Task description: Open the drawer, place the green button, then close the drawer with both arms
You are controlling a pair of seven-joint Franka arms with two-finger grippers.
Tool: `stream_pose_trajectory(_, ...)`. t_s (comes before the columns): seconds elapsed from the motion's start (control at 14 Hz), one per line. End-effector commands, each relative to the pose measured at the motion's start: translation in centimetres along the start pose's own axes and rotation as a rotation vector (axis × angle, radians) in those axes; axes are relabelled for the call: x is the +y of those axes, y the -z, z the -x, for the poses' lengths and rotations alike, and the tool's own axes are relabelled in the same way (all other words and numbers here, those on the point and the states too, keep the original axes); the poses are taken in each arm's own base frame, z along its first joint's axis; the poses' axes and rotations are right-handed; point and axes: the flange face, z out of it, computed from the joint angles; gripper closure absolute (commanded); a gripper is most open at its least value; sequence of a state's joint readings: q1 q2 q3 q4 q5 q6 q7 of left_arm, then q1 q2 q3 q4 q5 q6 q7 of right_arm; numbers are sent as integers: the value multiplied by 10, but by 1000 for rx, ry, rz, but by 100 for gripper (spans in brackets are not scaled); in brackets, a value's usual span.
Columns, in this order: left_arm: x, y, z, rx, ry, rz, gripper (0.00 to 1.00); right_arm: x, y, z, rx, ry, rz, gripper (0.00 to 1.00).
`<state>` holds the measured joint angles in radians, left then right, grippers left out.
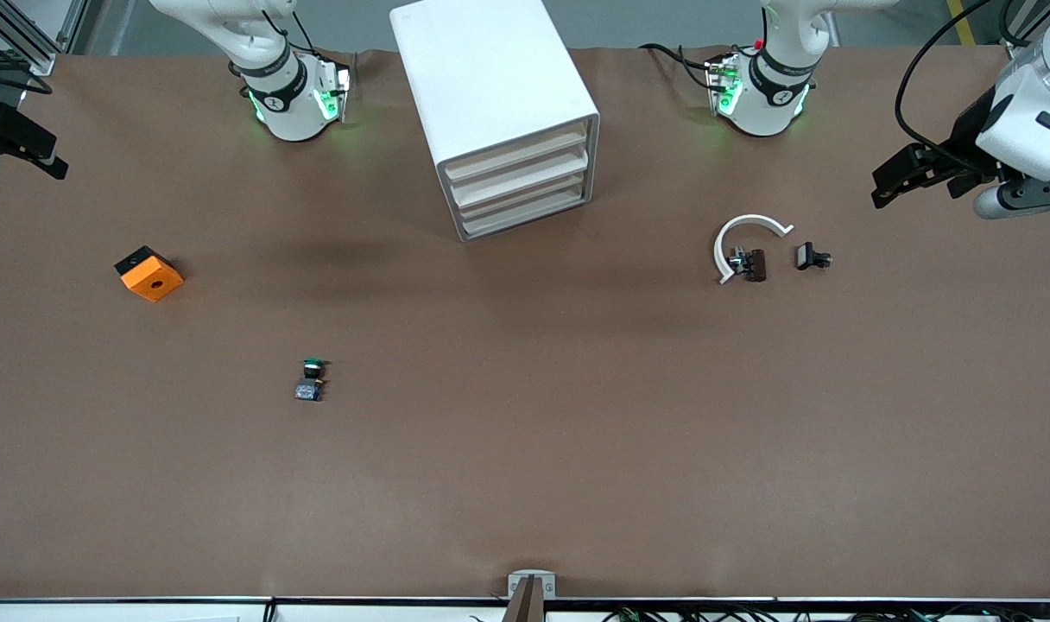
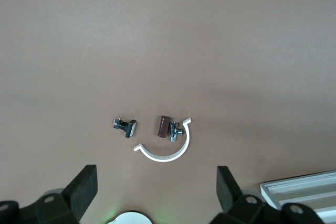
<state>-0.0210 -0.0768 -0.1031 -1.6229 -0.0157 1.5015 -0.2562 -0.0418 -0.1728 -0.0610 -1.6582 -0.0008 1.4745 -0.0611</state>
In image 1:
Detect white plastic plate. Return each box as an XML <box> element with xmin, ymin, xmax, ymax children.
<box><xmin>461</xmin><ymin>190</ymin><xmax>593</xmax><ymax>239</ymax></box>

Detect white plastic drawer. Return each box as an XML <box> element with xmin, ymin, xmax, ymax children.
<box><xmin>449</xmin><ymin>149</ymin><xmax>590</xmax><ymax>206</ymax></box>
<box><xmin>456</xmin><ymin>173</ymin><xmax>591</xmax><ymax>224</ymax></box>
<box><xmin>443</xmin><ymin>124</ymin><xmax>590</xmax><ymax>184</ymax></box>

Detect orange block with black part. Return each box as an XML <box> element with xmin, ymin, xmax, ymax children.
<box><xmin>114</xmin><ymin>245</ymin><xmax>185</xmax><ymax>303</ymax></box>

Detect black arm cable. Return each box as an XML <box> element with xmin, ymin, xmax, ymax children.
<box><xmin>894</xmin><ymin>0</ymin><xmax>1022</xmax><ymax>170</ymax></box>

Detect aluminium frame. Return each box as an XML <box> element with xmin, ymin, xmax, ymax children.
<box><xmin>0</xmin><ymin>0</ymin><xmax>87</xmax><ymax>80</ymax></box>

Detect brown capped metal switch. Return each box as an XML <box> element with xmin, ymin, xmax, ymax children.
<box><xmin>730</xmin><ymin>247</ymin><xmax>769</xmax><ymax>284</ymax></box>

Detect white curved plastic bracket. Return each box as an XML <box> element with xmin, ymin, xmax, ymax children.
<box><xmin>713</xmin><ymin>213</ymin><xmax>795</xmax><ymax>286</ymax></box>

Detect black base cable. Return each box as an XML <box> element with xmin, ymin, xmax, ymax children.
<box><xmin>638</xmin><ymin>42</ymin><xmax>721</xmax><ymax>90</ymax></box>

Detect green push button switch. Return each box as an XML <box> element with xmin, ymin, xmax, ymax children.
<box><xmin>294</xmin><ymin>358</ymin><xmax>330</xmax><ymax>403</ymax></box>

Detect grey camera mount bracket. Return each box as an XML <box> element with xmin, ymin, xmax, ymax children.
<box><xmin>503</xmin><ymin>569</ymin><xmax>558</xmax><ymax>622</ymax></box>

